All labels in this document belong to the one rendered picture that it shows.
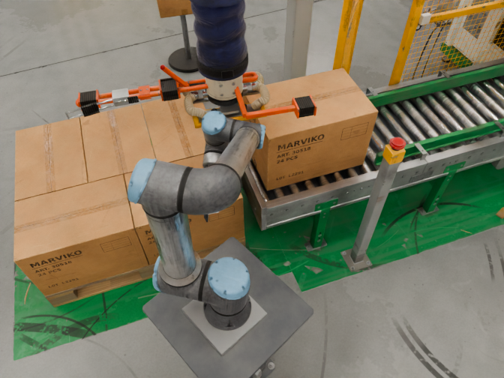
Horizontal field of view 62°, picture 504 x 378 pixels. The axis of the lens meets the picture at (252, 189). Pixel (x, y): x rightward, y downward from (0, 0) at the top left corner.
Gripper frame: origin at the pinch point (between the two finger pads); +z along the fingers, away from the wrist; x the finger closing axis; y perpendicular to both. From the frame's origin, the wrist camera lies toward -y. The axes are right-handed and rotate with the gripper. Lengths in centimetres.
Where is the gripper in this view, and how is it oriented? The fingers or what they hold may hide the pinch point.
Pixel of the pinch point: (202, 217)
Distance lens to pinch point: 159.1
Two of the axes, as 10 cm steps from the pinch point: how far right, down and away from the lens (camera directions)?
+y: 9.9, 0.6, -0.8
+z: -0.9, 9.4, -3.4
